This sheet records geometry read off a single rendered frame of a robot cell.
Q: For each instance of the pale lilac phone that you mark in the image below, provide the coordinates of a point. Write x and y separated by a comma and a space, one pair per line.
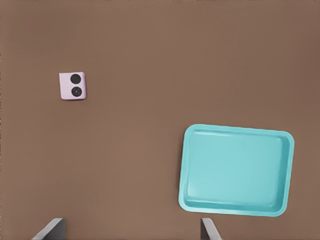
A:
65, 86

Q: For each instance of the pale blue-green tray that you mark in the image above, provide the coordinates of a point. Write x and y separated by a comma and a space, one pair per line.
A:
236, 170

